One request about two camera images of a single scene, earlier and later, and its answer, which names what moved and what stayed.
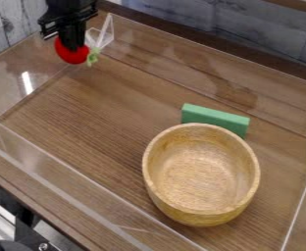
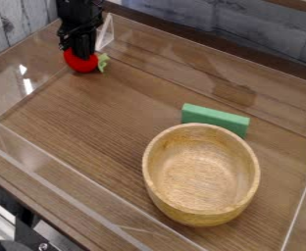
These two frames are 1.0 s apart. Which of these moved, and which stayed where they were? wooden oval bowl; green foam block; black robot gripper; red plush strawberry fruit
Moved: red plush strawberry fruit; black robot gripper
Stayed: green foam block; wooden oval bowl
